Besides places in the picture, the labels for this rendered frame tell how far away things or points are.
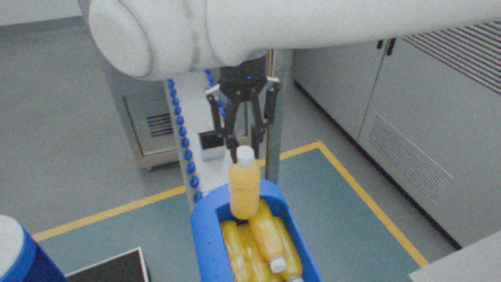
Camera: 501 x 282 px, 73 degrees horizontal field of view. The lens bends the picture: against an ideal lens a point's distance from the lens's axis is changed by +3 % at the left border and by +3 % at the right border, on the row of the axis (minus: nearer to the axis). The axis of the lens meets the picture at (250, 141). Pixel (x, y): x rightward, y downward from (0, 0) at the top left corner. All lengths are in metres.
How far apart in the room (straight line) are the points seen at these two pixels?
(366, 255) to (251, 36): 2.06
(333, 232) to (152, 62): 2.10
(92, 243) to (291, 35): 2.23
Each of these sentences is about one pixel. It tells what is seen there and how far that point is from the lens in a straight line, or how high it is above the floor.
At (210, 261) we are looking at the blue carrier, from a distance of 0.84.
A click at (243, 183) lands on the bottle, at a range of 0.69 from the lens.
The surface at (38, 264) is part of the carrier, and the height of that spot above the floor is 0.71.
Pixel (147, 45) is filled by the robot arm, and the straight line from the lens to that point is 0.29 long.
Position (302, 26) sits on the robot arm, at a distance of 0.29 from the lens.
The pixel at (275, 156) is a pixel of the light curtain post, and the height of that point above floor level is 0.71.
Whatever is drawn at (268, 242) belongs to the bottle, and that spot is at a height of 1.14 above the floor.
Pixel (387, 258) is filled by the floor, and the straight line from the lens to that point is 2.32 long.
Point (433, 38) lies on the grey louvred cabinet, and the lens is 2.08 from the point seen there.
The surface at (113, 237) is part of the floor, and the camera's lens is 2.40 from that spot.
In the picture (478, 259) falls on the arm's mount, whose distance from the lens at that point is 1.13.
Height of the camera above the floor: 1.92
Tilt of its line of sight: 43 degrees down
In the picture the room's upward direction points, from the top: straight up
